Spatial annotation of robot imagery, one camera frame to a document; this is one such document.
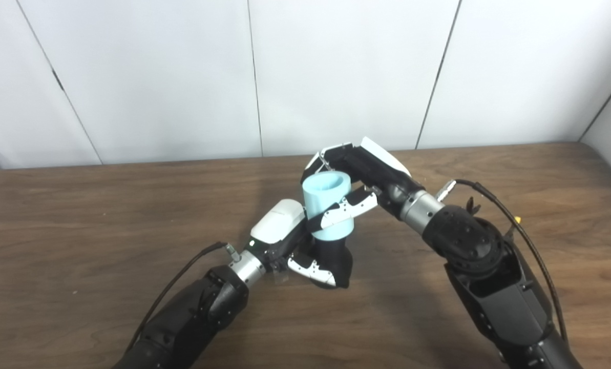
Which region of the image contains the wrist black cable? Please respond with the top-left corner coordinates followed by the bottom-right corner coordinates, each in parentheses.
top-left (436, 178), bottom-right (570, 349)
top-left (126, 242), bottom-right (242, 354)

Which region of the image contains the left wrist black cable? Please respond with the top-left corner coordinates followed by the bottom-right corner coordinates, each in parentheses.
top-left (126, 242), bottom-right (242, 354)

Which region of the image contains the black nozzle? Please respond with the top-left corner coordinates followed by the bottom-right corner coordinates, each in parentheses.
top-left (305, 233), bottom-right (353, 290)

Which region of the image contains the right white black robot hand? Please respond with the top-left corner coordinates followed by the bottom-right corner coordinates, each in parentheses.
top-left (301, 137), bottom-right (426, 234)

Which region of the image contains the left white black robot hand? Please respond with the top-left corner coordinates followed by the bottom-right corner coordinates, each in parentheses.
top-left (247, 199), bottom-right (336, 288)

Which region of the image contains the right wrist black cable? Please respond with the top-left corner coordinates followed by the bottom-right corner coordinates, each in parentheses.
top-left (436, 178), bottom-right (570, 349)

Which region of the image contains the light-blue hose piece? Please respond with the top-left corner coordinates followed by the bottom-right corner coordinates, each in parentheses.
top-left (302, 171), bottom-right (357, 241)

